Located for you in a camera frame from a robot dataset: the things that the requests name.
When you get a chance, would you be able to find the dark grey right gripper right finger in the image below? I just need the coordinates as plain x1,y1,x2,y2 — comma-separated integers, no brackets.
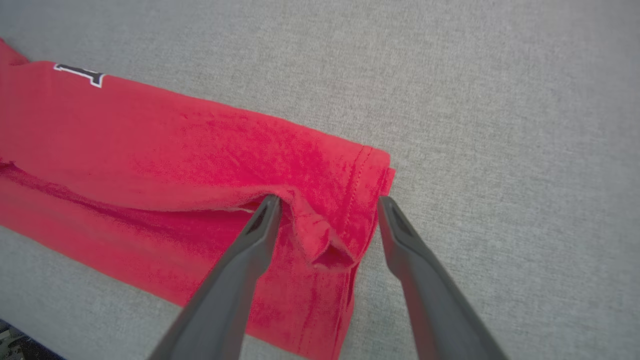
377,195,509,360

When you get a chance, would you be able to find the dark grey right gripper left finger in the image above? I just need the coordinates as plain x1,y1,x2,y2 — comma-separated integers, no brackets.
147,195,284,360

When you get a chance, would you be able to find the red and white shirt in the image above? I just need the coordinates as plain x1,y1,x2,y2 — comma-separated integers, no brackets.
0,37,397,360

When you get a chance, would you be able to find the grey fabric covered surface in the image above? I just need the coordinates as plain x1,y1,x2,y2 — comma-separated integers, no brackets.
0,0,640,360

